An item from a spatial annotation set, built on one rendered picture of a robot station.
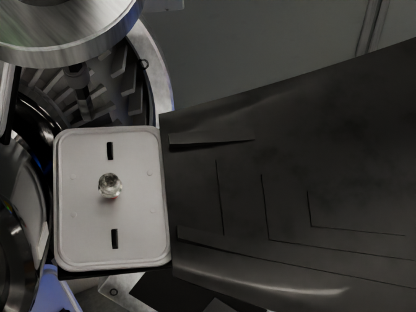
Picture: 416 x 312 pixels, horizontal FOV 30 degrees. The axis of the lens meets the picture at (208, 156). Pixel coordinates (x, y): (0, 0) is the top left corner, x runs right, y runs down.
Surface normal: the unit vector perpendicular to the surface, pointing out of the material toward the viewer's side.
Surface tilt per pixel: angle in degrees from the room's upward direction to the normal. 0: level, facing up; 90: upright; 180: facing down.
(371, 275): 18
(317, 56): 90
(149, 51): 50
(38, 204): 81
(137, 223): 7
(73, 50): 90
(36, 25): 0
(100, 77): 56
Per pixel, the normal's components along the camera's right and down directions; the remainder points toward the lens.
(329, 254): 0.17, -0.31
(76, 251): 0.10, -0.50
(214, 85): 0.11, 0.87
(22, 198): 0.88, -0.47
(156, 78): 0.07, 0.35
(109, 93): 0.89, -0.23
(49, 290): 0.75, -0.07
